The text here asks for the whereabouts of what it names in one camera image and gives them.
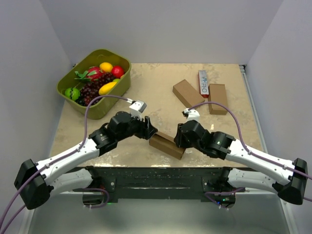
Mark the green plastic basket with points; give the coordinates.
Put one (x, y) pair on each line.
(77, 76)

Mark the closed brown box right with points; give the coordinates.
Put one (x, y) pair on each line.
(217, 93)

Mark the yellow toy lemon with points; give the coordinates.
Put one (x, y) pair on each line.
(106, 67)

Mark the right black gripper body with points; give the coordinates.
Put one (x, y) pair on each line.
(183, 142)

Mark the toothpaste box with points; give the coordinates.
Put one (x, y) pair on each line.
(203, 83)

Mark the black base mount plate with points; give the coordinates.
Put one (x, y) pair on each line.
(205, 184)

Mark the pink toy dragon fruit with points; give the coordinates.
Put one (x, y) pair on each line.
(94, 73)

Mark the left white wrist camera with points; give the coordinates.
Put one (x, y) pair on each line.
(137, 108)

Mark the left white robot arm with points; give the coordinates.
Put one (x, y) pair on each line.
(34, 180)

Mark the dark red toy grapes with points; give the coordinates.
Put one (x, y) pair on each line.
(88, 92)

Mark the red toy apple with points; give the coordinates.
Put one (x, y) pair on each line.
(117, 71)

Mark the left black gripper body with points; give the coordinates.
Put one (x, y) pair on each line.
(135, 128)

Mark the brown cardboard box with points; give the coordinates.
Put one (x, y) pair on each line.
(166, 144)

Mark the purple toy grapes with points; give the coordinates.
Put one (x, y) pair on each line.
(104, 79)

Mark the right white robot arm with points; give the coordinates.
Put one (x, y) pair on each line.
(283, 177)

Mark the closed brown box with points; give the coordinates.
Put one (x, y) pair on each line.
(217, 93)
(187, 94)

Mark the green toy watermelon ball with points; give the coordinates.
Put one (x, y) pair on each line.
(72, 93)

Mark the yellow toy mango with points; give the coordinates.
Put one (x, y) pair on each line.
(105, 89)

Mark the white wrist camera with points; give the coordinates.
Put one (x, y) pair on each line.
(137, 108)
(191, 114)

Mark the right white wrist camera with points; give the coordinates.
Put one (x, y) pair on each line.
(191, 114)

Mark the closed brown box middle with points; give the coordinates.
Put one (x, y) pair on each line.
(187, 94)

